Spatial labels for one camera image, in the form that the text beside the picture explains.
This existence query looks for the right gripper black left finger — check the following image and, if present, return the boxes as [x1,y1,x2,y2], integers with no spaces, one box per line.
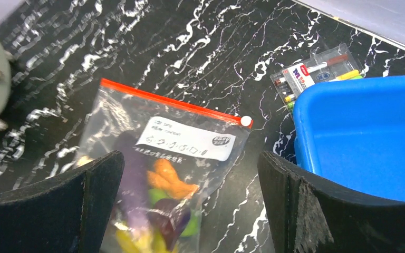
[0,151,124,252]

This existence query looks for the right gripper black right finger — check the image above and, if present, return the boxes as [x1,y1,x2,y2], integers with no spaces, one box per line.
[257,151,405,252]

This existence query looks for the purple toy eggplant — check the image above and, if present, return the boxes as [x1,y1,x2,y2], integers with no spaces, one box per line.
[113,131,151,232]

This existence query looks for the yellow toy food ring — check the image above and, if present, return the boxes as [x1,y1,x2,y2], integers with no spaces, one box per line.
[115,227,179,253]

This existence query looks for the dark red toy plum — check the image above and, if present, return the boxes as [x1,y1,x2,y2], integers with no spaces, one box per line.
[147,208,182,251]

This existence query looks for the blue plastic bin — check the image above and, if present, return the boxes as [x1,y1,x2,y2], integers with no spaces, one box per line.
[293,75,405,202]

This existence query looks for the clear zip bag orange zipper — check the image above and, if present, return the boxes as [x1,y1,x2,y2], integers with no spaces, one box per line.
[76,79,253,252]

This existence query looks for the orange toy food piece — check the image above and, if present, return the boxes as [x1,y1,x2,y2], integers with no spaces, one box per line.
[147,159,199,200]

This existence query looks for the small clear marker box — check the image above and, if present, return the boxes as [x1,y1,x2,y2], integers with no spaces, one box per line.
[270,43,364,112]

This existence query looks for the black marbled table mat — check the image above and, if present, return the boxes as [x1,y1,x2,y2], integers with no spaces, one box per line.
[0,1,405,252]

